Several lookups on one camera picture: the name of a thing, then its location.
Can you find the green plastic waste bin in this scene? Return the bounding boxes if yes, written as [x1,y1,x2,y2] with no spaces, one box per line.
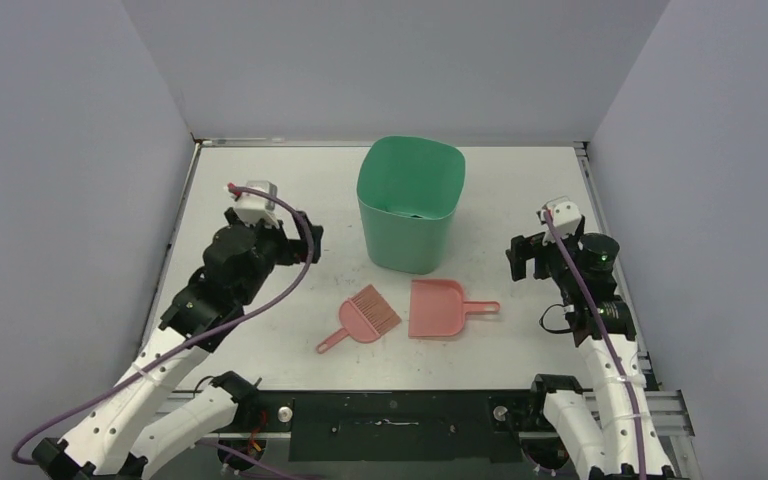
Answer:
[356,136,466,275]

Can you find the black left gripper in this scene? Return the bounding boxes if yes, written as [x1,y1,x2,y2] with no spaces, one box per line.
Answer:
[230,205,323,303]

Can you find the pink dustpan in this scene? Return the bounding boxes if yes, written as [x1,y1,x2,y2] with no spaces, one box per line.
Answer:
[408,278,501,339]

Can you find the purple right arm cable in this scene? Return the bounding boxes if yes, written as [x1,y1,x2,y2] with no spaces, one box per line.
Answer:
[542,210,648,480]

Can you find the pink hand broom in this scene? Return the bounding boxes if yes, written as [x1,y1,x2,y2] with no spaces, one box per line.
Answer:
[315,285,402,354]

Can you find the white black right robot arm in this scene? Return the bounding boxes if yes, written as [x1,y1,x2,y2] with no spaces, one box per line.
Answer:
[506,210,677,479]

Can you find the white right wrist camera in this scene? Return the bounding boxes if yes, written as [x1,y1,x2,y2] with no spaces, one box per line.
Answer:
[537,196,583,245]

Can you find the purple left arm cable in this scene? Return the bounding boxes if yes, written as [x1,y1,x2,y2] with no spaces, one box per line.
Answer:
[11,185,319,466]

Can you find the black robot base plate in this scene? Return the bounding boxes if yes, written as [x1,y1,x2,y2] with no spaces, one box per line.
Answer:
[218,390,569,467]

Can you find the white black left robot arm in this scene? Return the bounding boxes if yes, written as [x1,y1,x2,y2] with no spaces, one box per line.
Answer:
[30,208,324,479]

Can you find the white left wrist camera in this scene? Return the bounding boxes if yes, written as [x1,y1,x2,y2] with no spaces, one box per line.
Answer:
[226,180,279,228]

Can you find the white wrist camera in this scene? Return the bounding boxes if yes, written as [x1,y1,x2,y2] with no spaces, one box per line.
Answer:
[537,196,583,245]
[226,180,279,228]

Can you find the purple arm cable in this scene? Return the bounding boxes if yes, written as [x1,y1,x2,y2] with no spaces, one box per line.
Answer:
[542,210,648,480]
[11,185,319,466]

